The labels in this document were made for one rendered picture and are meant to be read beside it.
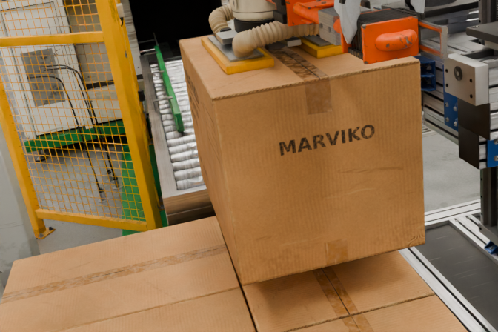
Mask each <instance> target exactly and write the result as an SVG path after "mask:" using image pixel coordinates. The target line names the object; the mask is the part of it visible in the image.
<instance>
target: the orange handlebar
mask: <svg viewBox="0 0 498 332"><path fill-rule="evenodd" d="M266 1H269V2H270V3H272V4H275V3H274V2H272V0H266ZM334 1H335V0H316V1H311V2H306V3H301V2H297V3H295V4H294V6H293V11H294V12H295V14H297V15H299V16H301V17H304V18H305V19H301V21H303V22H304V23H306V24H309V25H313V24H318V23H319V17H318V10H321V9H326V8H331V7H334ZM333 28H334V30H335V31H336V32H337V33H340V23H339V19H337V20H336V21H335V23H334V25H333ZM416 39H417V34H416V32H415V31H414V30H411V29H408V30H403V31H400V32H396V33H384V34H381V35H380V36H378V37H377V39H376V41H375V45H376V48H377V49H378V50H382V51H393V50H402V49H405V48H408V47H410V46H412V45H414V43H415V42H416Z"/></svg>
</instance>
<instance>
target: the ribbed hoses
mask: <svg viewBox="0 0 498 332"><path fill-rule="evenodd" d="M234 18H235V17H233V11H232V7H231V6H230V5H229V4H227V5H223V7H220V8H216V10H214V11H213V12H212V13H211V14H210V16H209V23H210V27H211V29H212V31H213V33H214V35H215V36H216V33H220V30H221V29H222V28H226V27H228V23H227V21H230V20H231V19H232V20H233V19H234ZM316 34H317V35H319V36H320V34H319V24H313V25H309V24H300V25H295V26H290V27H289V26H288V20H287V24H282V23H280V22H279V21H274V22H273V23H272V22H270V23H269V24H267V23H266V24H265V25H261V27H258V26H257V27H256V28H253V29H252V30H250V29H249V30H248V31H247V30H246V31H242V32H240V33H237V34H236V35H235V37H234V39H233V51H234V55H235V56H237V57H246V56H250V55H252V54H253V50H254V49H257V47H261V46H265V45H266V44H267V45H269V43H271V44H273V42H275V43H276V42H280V41H281V40H282V41H283V40H285V39H289V38H290V37H292V36H295V37H296V36H298V37H299V36H304V35H306V36H308V35H310V36H312V35H316Z"/></svg>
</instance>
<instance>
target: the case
mask: <svg viewBox="0 0 498 332"><path fill-rule="evenodd" d="M209 36H215V35H209ZM205 37H208V36H201V37H196V38H192V39H183V40H180V41H179V46H180V51H181V55H182V64H183V68H184V73H185V81H186V85H187V94H188V98H189V103H190V111H191V116H192V120H193V129H194V133H195V138H196V146H197V150H198V155H199V164H200V168H201V172H202V178H203V180H204V182H205V186H206V188H207V191H208V194H209V197H210V200H211V202H212V205H213V209H214V210H215V213H216V217H217V219H218V221H219V225H220V228H221V229H222V233H223V236H224V238H225V241H226V244H227V247H228V250H229V252H230V256H231V258H232V260H233V264H234V266H235V269H236V272H237V275H238V277H239V281H240V283H241V285H242V286H245V285H250V284H254V283H257V282H263V281H267V280H270V279H276V278H279V277H283V276H289V275H293V274H296V273H301V272H305V271H309V270H315V269H318V268H324V267H327V266H331V265H337V264H340V263H344V262H349V261H353V260H357V259H363V258H366V257H369V256H375V255H379V254H382V253H388V252H391V251H395V250H401V249H405V248H410V247H414V246H417V245H423V244H425V209H424V182H423V155H422V103H421V76H420V60H419V59H416V58H414V57H412V56H409V57H405V58H401V59H393V60H389V61H385V62H377V63H373V64H364V63H363V60H361V59H359V58H357V57H355V56H353V55H351V54H350V53H344V54H339V55H335V56H328V57H324V58H319V59H318V58H316V57H315V56H312V55H311V54H309V53H308V52H306V51H304V50H303V49H302V48H300V47H298V46H292V47H287V46H285V47H283V48H279V49H275V50H268V49H267V48H265V46H261V47H260V48H261V49H262V50H263V51H265V52H266V53H267V54H268V55H269V56H271V57H272V58H273V59H274V66H273V67H267V68H262V69H258V70H251V71H247V72H242V73H234V74H230V75H228V74H226V72H225V71H224V70H223V69H222V68H221V67H220V66H219V64H218V63H217V62H216V61H215V59H214V58H213V57H212V56H211V54H209V52H207V50H206V49H205V48H204V47H203V46H202V41H201V39H202V38H205Z"/></svg>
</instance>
